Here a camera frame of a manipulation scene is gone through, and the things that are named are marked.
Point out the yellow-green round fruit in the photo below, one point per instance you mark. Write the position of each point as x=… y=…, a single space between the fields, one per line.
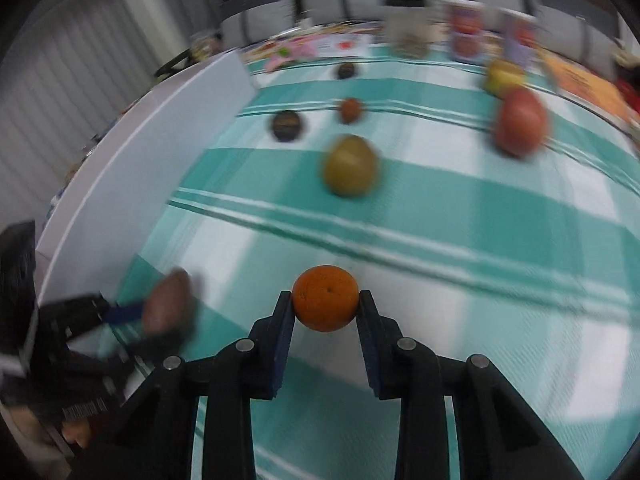
x=350 y=165

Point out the person's left hand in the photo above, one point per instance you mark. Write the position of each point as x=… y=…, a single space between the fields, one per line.
x=75 y=434

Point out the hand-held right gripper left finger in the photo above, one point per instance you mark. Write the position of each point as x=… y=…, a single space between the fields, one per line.
x=282 y=345

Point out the small red-brown fruit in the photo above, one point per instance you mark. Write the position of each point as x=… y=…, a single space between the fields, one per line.
x=351 y=110

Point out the red apple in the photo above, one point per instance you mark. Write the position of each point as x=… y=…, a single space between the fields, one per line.
x=520 y=122

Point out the brown oval fruit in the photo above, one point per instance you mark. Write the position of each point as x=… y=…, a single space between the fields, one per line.
x=168 y=302

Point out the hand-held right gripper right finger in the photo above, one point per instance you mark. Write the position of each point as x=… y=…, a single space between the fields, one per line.
x=371 y=350

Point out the white printed packet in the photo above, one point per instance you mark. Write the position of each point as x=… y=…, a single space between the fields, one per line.
x=342 y=45

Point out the red box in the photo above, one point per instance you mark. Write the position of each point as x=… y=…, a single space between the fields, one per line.
x=631 y=92

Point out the orange book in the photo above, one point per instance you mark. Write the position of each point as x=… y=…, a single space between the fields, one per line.
x=585 y=85

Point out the clear snack bag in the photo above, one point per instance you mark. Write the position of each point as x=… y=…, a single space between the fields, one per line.
x=206 y=46

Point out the orange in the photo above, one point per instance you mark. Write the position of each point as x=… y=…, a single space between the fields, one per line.
x=325 y=298

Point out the white foam board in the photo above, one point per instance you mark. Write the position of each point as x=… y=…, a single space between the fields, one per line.
x=150 y=150

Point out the dark purple passion fruit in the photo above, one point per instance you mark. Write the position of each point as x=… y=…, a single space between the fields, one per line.
x=286 y=126

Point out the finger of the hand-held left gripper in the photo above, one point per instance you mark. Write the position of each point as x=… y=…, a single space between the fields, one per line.
x=125 y=313
x=155 y=346

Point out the printed food can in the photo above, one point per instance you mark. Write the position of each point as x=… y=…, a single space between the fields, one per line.
x=520 y=40
x=467 y=32

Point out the yellow fruit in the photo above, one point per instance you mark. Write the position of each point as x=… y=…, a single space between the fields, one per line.
x=502 y=77

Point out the dark wrinkled fruit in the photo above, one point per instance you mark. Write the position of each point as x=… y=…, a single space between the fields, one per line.
x=346 y=70

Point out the clear jar with black lid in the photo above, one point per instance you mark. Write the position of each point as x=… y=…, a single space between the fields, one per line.
x=407 y=30

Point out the green plaid blanket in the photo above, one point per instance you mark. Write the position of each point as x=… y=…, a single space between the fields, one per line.
x=450 y=240

